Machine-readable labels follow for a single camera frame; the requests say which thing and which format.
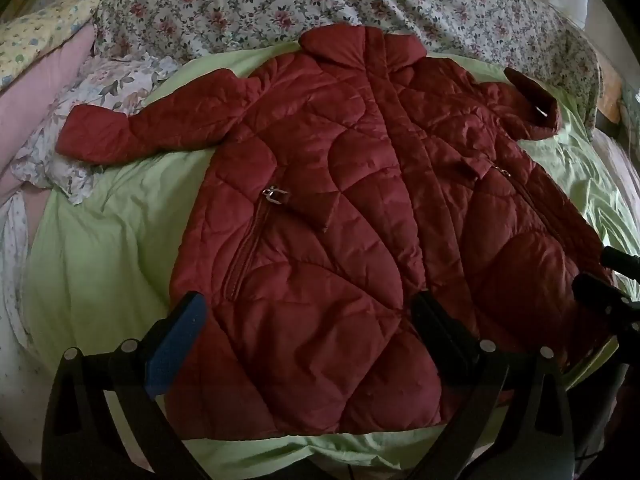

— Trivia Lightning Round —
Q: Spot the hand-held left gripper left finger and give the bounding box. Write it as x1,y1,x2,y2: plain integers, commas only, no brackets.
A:
41,291,211,480

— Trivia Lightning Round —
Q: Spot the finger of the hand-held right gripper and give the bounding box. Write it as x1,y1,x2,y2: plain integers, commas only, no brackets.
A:
571,272,640,322
599,245,640,282

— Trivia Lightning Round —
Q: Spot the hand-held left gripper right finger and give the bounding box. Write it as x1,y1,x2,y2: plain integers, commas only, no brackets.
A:
409,291,577,480

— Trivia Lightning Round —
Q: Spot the red quilted jacket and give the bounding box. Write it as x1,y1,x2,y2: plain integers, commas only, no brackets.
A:
55,22,621,441

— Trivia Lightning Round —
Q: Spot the green bed sheet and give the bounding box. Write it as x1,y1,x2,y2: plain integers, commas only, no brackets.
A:
20,40,640,480

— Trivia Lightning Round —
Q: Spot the white small-print cloth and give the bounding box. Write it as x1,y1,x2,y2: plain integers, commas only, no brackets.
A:
0,190,47,361

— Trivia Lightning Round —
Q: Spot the large-flower print pillow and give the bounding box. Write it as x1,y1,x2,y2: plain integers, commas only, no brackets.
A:
10,52,181,206

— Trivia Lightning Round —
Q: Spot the pink pillow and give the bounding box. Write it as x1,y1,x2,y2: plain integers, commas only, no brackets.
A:
0,22,97,201

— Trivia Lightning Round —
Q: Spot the yellow floral pillow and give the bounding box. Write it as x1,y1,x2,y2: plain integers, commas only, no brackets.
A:
0,0,108,91

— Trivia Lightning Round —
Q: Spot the small-rose floral quilt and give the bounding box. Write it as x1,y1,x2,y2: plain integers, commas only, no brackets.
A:
92,0,601,131

